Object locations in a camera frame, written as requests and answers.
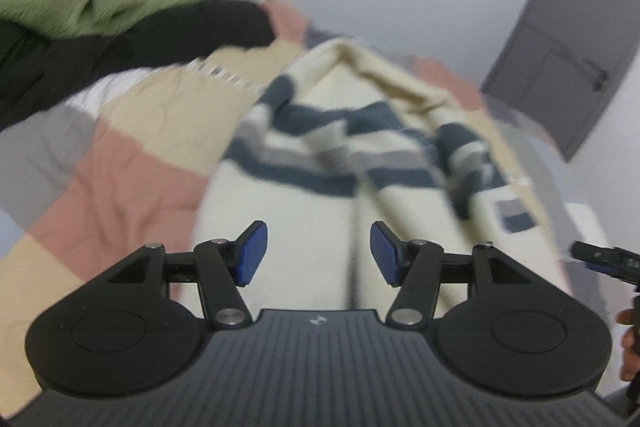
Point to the black jacket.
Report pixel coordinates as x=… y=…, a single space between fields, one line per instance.
x=125 y=42

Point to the person's right hand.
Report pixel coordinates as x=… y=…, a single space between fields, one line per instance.
x=629 y=347

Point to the patchwork bed blanket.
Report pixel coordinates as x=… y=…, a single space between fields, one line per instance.
x=125 y=167

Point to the grey door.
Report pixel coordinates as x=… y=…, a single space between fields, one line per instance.
x=575 y=7

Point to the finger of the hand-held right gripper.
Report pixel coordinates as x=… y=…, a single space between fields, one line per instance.
x=607 y=259

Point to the cream striped sweater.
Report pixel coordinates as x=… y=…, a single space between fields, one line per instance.
x=310 y=202

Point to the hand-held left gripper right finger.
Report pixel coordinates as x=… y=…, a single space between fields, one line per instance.
x=382 y=252

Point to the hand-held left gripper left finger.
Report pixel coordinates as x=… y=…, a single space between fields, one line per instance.
x=252 y=252

